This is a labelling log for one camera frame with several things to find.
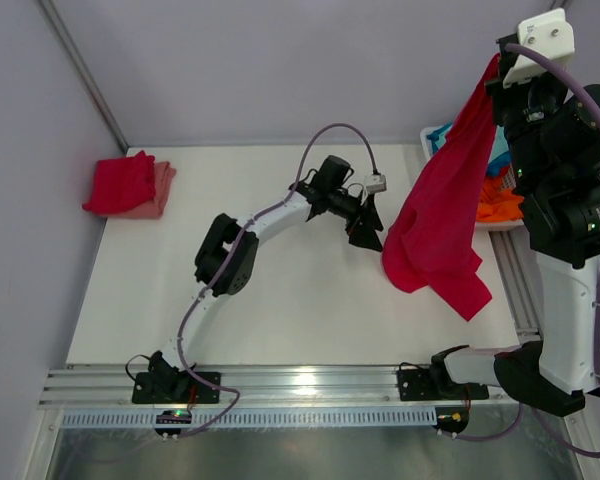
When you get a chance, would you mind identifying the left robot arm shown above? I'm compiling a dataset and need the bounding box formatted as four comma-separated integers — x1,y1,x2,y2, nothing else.
134,155,387,403

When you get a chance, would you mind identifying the left aluminium corner post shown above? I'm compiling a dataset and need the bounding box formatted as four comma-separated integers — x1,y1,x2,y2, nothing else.
34,0,129,153

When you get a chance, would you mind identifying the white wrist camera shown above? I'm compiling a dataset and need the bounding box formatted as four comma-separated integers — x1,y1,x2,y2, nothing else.
500,7,575,89
363,174,387,195

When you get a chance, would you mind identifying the aluminium front rail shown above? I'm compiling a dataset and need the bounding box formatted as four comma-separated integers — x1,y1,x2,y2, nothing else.
37,363,585,411

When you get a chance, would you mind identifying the right black connector board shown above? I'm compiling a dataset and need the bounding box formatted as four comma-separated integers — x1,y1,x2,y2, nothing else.
433,409,470,437

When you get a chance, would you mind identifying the turquoise t shirt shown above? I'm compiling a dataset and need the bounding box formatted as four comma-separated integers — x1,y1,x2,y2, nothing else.
426,122,511,164

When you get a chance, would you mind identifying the magenta t shirt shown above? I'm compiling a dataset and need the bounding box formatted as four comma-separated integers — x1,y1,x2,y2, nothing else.
381,55,499,321

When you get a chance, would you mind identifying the orange t shirt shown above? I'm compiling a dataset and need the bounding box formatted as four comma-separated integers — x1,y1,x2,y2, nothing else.
476,177,523,223

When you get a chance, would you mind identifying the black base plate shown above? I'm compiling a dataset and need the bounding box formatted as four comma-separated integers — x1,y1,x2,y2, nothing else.
396,362,489,401
131,371,220,405

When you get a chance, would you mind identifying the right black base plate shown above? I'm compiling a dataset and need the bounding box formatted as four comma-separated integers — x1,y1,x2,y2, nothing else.
396,362,489,401

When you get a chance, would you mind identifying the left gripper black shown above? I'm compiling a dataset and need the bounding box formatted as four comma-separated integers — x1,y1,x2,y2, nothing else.
327,187,383,252

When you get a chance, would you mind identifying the white plastic basket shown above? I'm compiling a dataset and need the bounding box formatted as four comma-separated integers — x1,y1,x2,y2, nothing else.
420,126,523,231

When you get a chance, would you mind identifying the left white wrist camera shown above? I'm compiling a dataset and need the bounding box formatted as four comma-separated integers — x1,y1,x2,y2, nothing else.
363,174,387,195

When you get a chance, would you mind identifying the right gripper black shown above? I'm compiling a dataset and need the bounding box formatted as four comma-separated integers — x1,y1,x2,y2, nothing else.
485,55,567,189

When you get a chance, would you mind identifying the folded red t shirt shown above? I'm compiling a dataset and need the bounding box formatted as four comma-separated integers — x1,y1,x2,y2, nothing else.
82,151,156,216

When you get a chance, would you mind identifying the left black connector board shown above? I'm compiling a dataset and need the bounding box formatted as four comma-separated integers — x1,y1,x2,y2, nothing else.
154,409,192,441

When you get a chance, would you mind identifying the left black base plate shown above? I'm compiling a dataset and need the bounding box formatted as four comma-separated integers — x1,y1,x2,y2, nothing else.
131,371,220,405

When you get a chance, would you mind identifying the black connector board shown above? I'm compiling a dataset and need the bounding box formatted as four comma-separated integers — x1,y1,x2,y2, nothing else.
433,409,470,437
154,409,192,441

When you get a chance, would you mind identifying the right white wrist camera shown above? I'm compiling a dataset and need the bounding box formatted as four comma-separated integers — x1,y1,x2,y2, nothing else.
500,7,575,89

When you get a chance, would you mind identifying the slotted white cable duct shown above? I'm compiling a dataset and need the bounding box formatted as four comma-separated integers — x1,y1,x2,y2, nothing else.
60,406,436,429

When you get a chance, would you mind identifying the blue t shirt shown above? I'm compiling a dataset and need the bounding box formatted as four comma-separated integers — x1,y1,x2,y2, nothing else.
426,127,512,179

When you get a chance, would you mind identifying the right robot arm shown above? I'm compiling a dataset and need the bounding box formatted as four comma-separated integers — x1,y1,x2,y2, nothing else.
427,34,600,417

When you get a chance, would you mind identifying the folded salmon pink t shirt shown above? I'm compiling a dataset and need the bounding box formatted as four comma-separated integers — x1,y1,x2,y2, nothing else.
120,161,177,220

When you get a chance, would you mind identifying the right aluminium corner post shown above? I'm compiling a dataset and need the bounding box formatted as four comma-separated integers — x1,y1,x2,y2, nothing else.
550,0,573,10

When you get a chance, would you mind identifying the aluminium corner post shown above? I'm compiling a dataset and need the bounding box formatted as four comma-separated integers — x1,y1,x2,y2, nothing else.
34,0,129,153
550,0,573,10

